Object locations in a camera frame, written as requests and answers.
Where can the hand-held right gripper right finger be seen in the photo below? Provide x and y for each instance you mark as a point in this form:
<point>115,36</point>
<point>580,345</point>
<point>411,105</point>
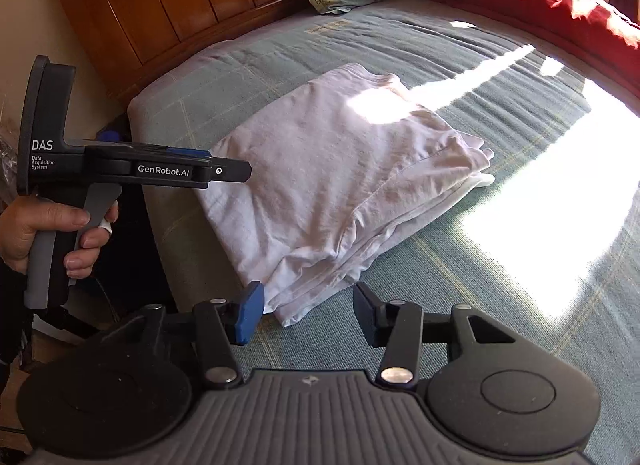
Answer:
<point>362,315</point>

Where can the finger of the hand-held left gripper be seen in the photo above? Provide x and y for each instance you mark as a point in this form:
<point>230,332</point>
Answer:
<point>230,172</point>
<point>187,151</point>

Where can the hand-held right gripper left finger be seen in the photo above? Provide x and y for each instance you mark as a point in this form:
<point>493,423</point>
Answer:
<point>250,312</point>

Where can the white printed t-shirt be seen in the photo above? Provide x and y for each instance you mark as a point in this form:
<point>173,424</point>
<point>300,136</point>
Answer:
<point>325,170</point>

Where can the person's left hand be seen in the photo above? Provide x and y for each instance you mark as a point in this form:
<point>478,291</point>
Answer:
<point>25,230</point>

